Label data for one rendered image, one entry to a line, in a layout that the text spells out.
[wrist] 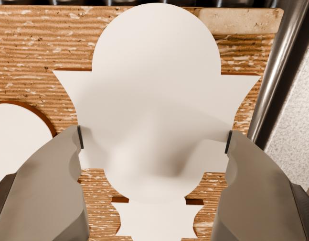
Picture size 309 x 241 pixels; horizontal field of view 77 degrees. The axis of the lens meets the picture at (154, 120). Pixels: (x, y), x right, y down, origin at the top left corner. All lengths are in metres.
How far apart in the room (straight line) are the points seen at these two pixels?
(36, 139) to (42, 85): 0.06
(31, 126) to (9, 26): 0.09
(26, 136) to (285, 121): 0.29
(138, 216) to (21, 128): 0.18
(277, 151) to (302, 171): 0.05
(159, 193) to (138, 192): 0.02
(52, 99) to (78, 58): 0.05
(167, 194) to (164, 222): 0.14
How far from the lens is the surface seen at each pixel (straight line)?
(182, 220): 0.30
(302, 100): 0.26
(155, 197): 0.16
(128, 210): 0.28
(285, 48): 0.23
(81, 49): 0.19
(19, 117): 0.24
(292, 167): 0.32
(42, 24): 0.20
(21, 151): 0.26
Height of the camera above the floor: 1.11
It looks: 62 degrees down
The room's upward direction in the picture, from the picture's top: 177 degrees counter-clockwise
